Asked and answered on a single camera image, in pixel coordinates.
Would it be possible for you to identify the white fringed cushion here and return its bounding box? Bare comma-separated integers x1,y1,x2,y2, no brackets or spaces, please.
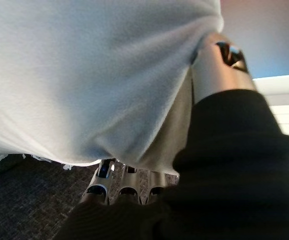
0,0,224,176

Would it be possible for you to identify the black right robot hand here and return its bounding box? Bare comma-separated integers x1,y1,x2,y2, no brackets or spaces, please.
54,33,289,240

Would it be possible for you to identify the grey fabric armchair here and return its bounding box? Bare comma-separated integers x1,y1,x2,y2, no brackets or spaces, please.
0,153,180,240

